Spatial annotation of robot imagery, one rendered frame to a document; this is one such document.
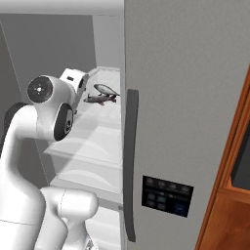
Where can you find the grey fridge door with panel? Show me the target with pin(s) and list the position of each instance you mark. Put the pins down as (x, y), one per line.
(182, 97)

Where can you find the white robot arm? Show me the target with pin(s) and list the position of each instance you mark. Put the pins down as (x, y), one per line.
(22, 182)

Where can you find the grey fridge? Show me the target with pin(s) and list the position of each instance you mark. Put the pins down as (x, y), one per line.
(107, 42)

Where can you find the grey oval fish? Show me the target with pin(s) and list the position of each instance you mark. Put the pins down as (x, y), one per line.
(106, 89)

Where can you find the white fridge shelf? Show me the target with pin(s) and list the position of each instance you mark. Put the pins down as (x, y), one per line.
(104, 114)

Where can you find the plain grey fridge door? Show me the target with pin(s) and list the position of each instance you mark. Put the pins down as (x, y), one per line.
(19, 58)

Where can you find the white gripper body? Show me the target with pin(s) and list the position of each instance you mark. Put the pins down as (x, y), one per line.
(81, 87)

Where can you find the brown wooden cabinet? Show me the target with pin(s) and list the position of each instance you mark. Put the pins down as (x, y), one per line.
(228, 215)

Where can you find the black built-in oven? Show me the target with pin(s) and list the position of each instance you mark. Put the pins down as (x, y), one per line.
(242, 162)

